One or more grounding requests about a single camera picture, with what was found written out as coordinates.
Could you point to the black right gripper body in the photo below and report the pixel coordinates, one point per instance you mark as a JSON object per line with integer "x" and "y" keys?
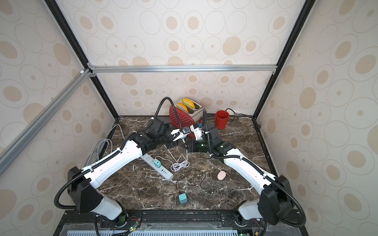
{"x": 194, "y": 141}

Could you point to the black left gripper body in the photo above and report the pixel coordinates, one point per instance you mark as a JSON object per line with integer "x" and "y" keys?
{"x": 165, "y": 139}

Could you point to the teal charger with white cable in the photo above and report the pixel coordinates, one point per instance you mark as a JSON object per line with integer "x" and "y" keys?
{"x": 157, "y": 161}

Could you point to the pink earbud case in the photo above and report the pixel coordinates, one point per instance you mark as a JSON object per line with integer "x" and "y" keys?
{"x": 221, "y": 175}

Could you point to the white power strip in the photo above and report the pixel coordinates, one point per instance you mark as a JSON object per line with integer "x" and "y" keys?
{"x": 162, "y": 170}

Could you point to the teal charger with black cable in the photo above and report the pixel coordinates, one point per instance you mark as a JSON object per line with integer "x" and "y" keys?
{"x": 182, "y": 196}

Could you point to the blue earbud case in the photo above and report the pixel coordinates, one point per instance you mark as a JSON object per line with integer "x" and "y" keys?
{"x": 186, "y": 130}

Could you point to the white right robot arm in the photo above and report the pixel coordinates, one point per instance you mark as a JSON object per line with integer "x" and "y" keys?
{"x": 276, "y": 202}

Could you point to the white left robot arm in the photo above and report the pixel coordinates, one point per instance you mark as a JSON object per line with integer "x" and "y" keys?
{"x": 81, "y": 190}

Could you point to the red plastic cup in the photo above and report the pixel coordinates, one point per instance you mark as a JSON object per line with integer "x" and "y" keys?
{"x": 221, "y": 119}

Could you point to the red polka dot toaster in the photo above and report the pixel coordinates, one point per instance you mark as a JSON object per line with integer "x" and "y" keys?
{"x": 180, "y": 119}

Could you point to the yellow toast slice front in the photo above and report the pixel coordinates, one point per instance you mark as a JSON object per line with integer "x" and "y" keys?
{"x": 182, "y": 107}

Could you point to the yellow toast slice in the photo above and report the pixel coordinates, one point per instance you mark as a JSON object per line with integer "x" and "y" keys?
{"x": 188, "y": 103}
{"x": 182, "y": 107}

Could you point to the yellow toast slice back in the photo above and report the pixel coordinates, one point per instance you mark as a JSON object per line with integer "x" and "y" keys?
{"x": 188, "y": 103}

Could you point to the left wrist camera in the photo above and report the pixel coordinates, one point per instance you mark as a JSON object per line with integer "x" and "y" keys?
{"x": 176, "y": 135}

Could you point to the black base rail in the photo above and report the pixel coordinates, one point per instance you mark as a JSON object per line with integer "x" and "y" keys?
{"x": 172, "y": 223}

